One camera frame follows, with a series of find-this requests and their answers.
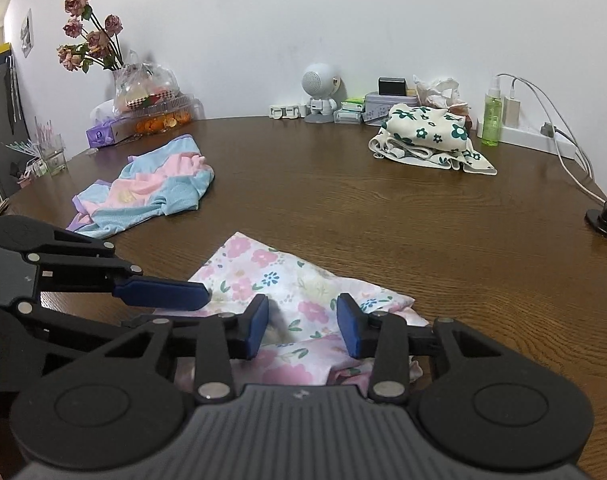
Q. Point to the white power strip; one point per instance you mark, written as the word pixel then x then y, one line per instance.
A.
pixel 528 140

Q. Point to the clear holder with pink sticks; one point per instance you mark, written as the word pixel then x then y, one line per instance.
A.
pixel 43 135

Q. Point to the white robot speaker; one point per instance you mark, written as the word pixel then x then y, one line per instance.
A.
pixel 321 90

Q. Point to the wall picture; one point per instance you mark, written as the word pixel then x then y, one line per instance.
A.
pixel 27 32

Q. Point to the clear plastic snack bag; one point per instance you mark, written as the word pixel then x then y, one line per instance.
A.
pixel 146 82

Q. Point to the cream green floral cloth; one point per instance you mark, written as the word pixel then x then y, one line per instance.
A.
pixel 428 137

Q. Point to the green spray bottle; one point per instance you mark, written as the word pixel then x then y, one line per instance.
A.
pixel 492 120

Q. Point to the dried rose bouquet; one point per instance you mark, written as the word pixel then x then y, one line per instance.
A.
pixel 90 35

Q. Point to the white charger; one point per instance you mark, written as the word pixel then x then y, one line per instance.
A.
pixel 512 111

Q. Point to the crumpled white tissue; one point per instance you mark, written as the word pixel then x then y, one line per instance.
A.
pixel 441 91

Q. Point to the pastel blue pink garment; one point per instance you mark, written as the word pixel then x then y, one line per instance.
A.
pixel 148 185

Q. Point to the green white small box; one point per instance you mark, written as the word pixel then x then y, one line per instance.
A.
pixel 351 110

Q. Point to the clear glass cup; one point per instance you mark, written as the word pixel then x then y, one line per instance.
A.
pixel 56 162

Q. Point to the clear container of oranges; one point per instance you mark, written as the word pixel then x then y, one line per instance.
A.
pixel 163 117

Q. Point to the white plastic pack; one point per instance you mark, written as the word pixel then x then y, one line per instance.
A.
pixel 103 110

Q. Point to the grey tin box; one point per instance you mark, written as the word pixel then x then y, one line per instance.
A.
pixel 383 105

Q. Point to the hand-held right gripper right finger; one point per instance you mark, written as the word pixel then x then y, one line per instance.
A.
pixel 351 327

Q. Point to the purple tissue box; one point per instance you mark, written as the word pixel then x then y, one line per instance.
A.
pixel 108 132

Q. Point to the small black box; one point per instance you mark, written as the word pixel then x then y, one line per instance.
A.
pixel 392 86

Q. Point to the pink floral garment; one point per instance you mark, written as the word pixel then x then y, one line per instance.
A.
pixel 293 285

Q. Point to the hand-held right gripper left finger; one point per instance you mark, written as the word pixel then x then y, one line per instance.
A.
pixel 257 327

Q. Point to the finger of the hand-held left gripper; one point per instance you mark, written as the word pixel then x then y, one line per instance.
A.
pixel 163 294
pixel 78 327

